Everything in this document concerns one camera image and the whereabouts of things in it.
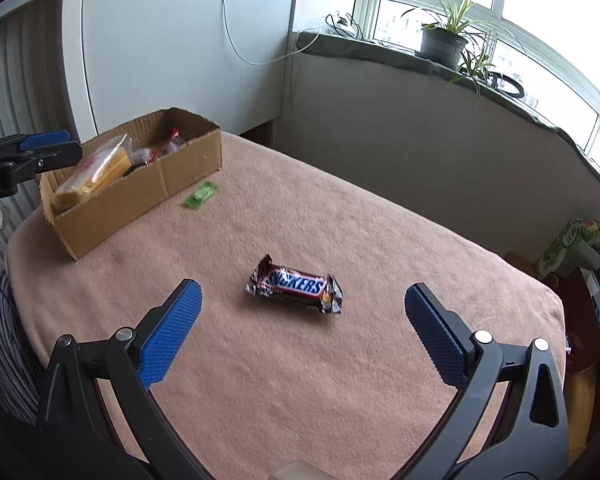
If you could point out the white slatted radiator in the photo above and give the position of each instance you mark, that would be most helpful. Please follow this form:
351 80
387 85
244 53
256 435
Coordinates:
25 75

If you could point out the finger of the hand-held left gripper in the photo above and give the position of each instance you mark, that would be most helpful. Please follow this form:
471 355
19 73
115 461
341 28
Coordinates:
55 156
45 139

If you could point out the bagged sliced bread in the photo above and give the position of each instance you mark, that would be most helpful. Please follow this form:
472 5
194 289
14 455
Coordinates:
92 172

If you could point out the small light green candy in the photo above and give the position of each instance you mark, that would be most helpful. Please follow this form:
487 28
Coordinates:
200 195

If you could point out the grey striped cloth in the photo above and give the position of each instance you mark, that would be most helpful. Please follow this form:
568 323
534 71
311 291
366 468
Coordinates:
5 350

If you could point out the brown cardboard box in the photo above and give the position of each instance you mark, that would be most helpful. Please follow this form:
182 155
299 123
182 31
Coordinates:
130 200

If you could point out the white cabinet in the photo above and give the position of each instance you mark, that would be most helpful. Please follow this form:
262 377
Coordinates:
180 45

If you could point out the brown chocolate bar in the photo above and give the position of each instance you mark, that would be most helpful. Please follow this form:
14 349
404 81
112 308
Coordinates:
292 285

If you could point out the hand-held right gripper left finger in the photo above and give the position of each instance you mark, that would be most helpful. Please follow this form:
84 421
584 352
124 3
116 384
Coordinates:
172 335

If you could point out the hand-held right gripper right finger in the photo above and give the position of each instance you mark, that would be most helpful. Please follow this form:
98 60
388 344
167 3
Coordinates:
437 335

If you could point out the red dark snack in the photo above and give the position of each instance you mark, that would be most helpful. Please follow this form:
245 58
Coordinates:
172 142

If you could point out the dark red box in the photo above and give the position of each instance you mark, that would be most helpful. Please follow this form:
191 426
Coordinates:
580 320

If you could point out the grey stone window sill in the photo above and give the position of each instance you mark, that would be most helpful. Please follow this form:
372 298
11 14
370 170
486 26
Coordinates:
360 50

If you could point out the green printed box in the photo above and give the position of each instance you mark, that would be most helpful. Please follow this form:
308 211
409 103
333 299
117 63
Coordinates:
565 250

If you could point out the potted spider plant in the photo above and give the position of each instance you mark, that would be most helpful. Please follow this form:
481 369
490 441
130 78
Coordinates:
442 45

